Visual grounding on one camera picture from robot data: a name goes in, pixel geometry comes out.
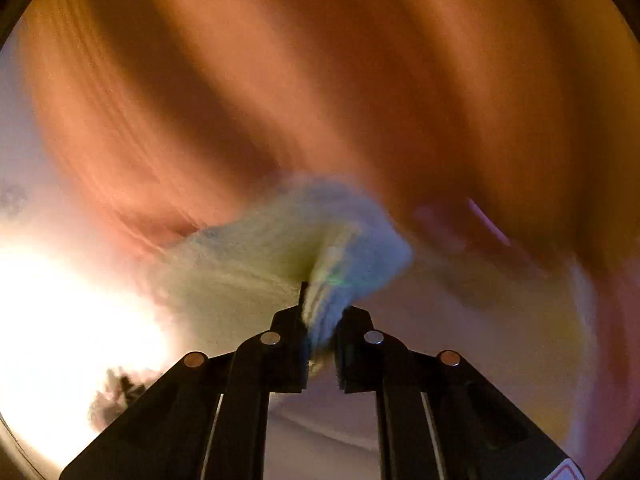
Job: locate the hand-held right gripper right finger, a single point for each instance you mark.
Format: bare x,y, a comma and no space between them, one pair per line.
350,350

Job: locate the pale yellow small garment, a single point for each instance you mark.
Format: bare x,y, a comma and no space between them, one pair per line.
280,265

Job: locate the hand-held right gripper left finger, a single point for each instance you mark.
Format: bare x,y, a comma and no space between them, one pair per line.
292,347

